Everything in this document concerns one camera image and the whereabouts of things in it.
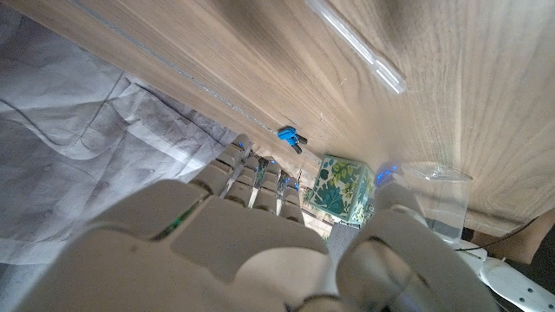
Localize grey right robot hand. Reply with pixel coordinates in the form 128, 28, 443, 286
12, 133, 500, 312

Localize clear plastic pipette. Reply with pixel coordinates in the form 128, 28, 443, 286
304, 0, 408, 95

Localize teal floral tissue box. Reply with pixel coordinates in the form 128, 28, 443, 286
308, 153, 376, 227

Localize clear plastic cup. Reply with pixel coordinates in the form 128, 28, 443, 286
401, 162, 473, 244

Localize blue and black clip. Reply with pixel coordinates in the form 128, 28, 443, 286
277, 126, 309, 155

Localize printed fabric backdrop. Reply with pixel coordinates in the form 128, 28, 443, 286
0, 2, 239, 312

